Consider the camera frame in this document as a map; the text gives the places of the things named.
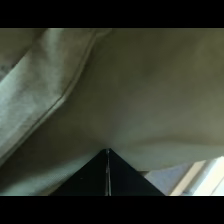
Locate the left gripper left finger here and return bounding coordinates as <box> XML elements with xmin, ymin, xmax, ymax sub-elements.
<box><xmin>50</xmin><ymin>148</ymin><xmax>109</xmax><ymax>197</ymax></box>

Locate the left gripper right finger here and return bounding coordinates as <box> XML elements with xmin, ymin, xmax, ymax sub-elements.
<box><xmin>107</xmin><ymin>148</ymin><xmax>165</xmax><ymax>197</ymax></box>

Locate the olive green T-shirt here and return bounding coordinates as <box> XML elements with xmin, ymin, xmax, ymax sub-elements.
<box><xmin>0</xmin><ymin>28</ymin><xmax>224</xmax><ymax>197</ymax></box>

